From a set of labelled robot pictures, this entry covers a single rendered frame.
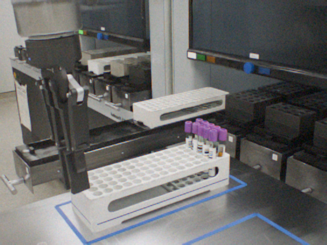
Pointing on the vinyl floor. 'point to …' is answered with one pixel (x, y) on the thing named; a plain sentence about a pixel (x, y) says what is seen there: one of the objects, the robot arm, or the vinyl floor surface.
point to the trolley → (185, 218)
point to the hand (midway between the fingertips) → (73, 168)
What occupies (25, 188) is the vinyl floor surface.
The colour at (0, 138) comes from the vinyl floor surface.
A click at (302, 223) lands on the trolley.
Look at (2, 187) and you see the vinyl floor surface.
